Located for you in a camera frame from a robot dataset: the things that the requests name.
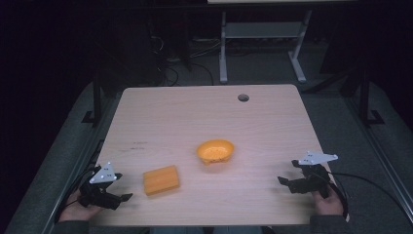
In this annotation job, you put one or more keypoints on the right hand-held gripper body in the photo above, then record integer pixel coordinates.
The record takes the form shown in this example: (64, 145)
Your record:
(313, 182)

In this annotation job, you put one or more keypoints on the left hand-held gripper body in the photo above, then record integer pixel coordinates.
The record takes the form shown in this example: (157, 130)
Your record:
(97, 195)

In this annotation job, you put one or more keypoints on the orange rectangular sponge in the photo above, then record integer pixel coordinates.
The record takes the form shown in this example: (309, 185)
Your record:
(161, 180)

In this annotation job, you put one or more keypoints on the orange plastic bowl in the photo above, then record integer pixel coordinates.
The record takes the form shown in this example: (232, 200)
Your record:
(215, 151)

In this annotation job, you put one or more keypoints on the person's left hand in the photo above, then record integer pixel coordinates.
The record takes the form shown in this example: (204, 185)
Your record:
(76, 211)

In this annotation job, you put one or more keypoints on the person's right hand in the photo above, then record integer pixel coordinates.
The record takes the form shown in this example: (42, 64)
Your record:
(331, 206)

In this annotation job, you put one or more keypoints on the black metal stand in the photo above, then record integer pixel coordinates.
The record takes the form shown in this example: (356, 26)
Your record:
(365, 97)
(96, 97)

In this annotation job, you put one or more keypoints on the white metal stand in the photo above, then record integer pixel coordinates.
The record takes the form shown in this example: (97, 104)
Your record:
(263, 30)

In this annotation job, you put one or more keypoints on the grey metal frame rail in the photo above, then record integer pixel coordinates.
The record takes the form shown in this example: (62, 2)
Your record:
(380, 149)
(81, 152)

